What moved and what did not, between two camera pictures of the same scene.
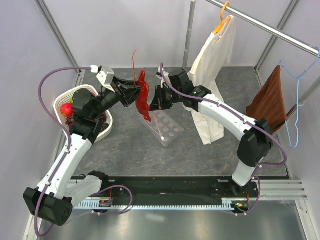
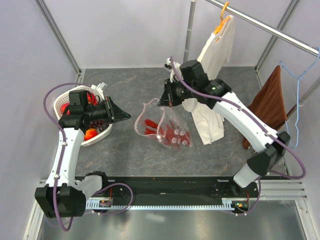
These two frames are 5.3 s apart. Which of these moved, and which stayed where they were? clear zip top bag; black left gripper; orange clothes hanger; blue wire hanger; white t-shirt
Moved: clear zip top bag; black left gripper
Stayed: orange clothes hanger; white t-shirt; blue wire hanger
